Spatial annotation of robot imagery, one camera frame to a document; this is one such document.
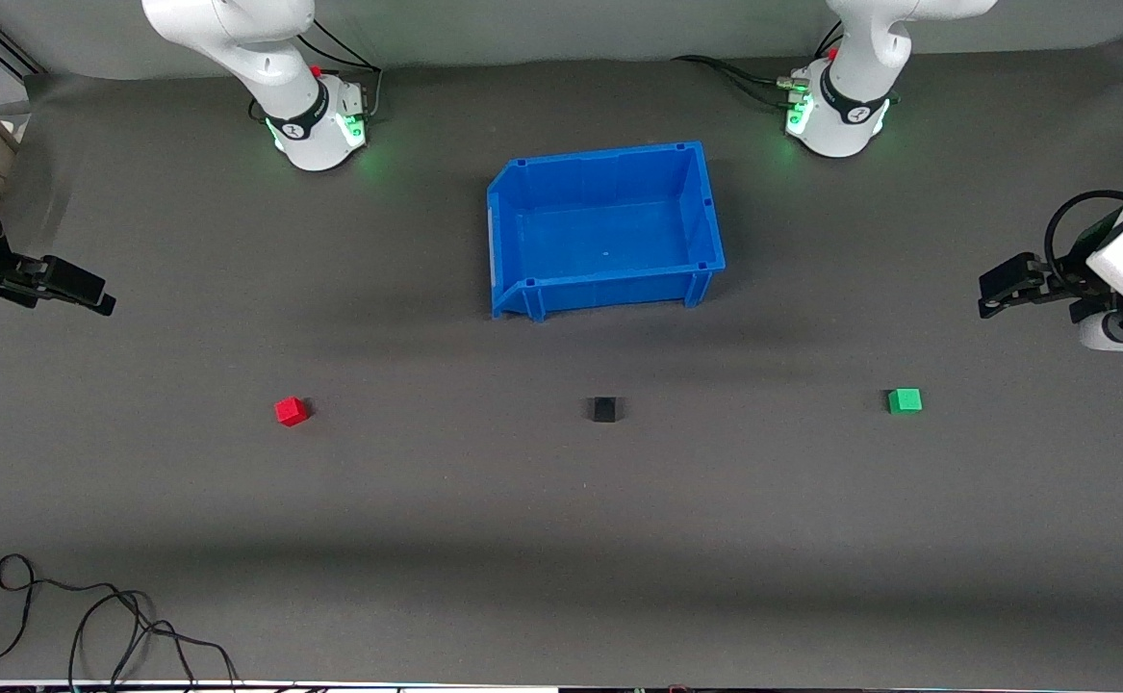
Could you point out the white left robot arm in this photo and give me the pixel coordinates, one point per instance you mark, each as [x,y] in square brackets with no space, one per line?
[859,58]

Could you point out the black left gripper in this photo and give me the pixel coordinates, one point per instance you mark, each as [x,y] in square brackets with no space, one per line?
[1073,272]

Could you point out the black cube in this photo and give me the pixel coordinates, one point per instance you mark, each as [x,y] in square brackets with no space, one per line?
[605,410]

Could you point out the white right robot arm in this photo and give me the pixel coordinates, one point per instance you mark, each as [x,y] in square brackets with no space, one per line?
[263,58]

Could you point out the blue plastic storage bin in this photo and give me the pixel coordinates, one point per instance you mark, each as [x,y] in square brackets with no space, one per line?
[609,241]

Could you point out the green cube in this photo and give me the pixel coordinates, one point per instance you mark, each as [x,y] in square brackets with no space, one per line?
[905,401]

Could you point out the red cube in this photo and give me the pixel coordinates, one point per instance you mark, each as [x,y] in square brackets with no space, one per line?
[291,412]

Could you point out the aluminium frame rail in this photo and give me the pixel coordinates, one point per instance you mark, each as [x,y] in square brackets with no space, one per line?
[17,53]

